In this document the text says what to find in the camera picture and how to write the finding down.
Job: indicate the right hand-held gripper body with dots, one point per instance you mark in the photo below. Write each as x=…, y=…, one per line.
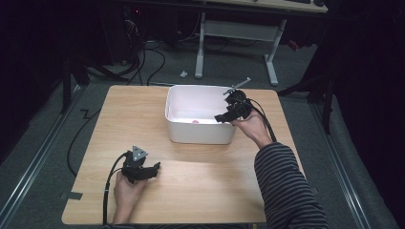
x=239, y=106

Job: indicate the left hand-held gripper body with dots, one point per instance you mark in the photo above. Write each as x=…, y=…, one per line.
x=135, y=165

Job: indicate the pink bone toy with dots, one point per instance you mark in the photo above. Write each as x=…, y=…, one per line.
x=195, y=121

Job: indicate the white plastic bin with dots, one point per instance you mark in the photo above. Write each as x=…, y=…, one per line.
x=197, y=132

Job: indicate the person's right hand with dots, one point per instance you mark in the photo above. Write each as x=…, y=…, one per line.
x=253, y=127

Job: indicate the person's left hand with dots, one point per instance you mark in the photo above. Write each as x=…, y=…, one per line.
x=127, y=192

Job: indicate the small white floor scrap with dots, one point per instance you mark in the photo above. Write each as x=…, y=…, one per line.
x=184, y=74

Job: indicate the grey tape piece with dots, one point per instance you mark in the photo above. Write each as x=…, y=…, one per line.
x=72, y=196

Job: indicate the desk with grey metal legs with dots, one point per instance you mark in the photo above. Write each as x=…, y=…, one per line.
x=237, y=30

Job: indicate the black metal stand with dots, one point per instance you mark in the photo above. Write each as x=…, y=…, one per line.
x=326, y=101
x=67, y=86

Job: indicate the black computer tower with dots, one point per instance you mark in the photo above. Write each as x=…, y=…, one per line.
x=122, y=31

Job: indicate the metal floor rail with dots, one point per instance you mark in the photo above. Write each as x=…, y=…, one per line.
x=35, y=159
x=340, y=165

